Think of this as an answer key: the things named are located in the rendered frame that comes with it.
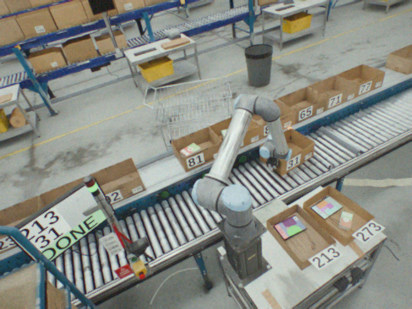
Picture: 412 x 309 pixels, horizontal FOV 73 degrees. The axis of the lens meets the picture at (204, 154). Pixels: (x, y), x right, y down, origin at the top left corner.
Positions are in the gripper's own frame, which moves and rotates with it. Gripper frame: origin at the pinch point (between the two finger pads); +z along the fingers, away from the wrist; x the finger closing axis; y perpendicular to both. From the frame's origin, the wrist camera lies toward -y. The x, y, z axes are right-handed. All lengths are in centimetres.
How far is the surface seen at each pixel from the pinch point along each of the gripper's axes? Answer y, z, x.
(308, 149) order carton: 6.0, -9.0, 35.8
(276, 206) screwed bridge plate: 33.9, 5.3, -19.1
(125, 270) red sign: 31, -2, -139
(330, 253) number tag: 88, -5, -19
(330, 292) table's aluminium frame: 94, 38, -17
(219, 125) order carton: -58, -21, -18
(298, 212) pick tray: 48.0, 3.5, -9.5
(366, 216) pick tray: 77, 0, 25
